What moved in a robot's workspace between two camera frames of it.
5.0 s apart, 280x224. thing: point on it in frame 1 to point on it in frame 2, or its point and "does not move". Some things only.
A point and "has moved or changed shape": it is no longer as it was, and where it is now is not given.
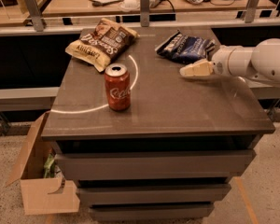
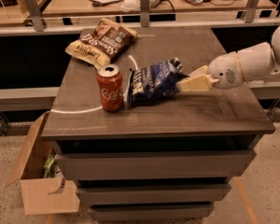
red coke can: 118,82 has moved or changed shape
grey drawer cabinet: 144,142 does not move
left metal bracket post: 34,9 does not move
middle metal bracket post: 145,4 does not move
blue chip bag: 184,49 to 155,80
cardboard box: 42,195 does not move
